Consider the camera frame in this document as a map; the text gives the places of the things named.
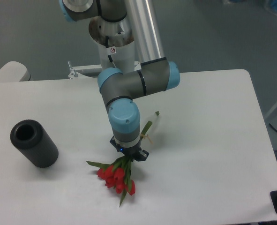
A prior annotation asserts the white chair edge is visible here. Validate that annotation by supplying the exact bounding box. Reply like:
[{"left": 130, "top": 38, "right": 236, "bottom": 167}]
[{"left": 0, "top": 61, "right": 32, "bottom": 83}]

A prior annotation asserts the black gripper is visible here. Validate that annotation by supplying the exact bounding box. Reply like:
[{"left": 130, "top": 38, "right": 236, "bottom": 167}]
[{"left": 110, "top": 137, "right": 149, "bottom": 162}]

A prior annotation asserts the black ribbed cylinder vase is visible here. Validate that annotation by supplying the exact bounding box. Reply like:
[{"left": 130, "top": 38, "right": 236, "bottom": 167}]
[{"left": 10, "top": 120, "right": 59, "bottom": 168}]

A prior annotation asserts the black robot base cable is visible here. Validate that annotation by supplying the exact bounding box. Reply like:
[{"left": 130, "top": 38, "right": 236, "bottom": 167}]
[{"left": 105, "top": 35, "right": 117, "bottom": 68}]

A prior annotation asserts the red tulip bouquet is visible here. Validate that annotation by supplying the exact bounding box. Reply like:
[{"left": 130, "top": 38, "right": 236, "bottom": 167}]
[{"left": 86, "top": 111, "right": 160, "bottom": 206}]

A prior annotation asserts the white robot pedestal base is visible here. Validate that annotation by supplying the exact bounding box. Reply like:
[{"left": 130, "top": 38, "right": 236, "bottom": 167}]
[{"left": 68, "top": 16, "right": 141, "bottom": 79}]

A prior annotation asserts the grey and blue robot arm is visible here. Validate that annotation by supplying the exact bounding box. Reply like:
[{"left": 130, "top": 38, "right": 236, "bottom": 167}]
[{"left": 59, "top": 0, "right": 180, "bottom": 161}]

